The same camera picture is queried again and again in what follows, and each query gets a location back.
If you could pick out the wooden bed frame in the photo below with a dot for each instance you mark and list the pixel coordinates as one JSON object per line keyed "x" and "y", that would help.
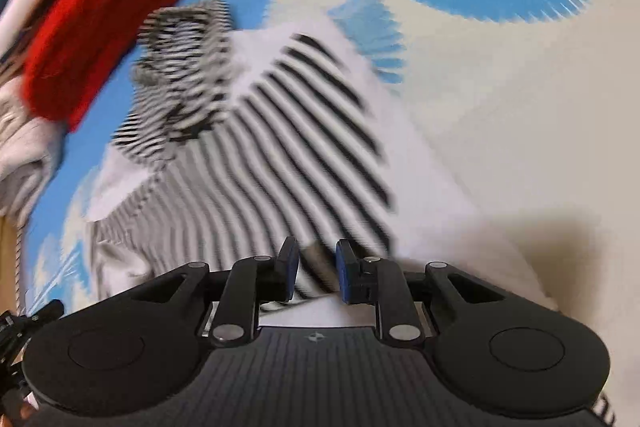
{"x": 7, "y": 267}

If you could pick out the blue cream patterned bedsheet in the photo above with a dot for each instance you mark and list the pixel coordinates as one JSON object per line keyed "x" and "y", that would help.
{"x": 500, "y": 107}

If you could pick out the red folded blanket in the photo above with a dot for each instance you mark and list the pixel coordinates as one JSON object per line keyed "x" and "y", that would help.
{"x": 110, "y": 17}

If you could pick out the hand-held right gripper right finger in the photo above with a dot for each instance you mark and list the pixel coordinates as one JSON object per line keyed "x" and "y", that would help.
{"x": 345, "y": 273}

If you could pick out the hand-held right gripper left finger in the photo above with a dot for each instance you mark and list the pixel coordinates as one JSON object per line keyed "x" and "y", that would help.
{"x": 289, "y": 268}

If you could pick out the white folded quilt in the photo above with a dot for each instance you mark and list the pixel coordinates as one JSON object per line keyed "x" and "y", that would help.
{"x": 25, "y": 157}

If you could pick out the black white striped shirt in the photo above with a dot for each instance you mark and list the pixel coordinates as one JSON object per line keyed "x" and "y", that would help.
{"x": 310, "y": 132}

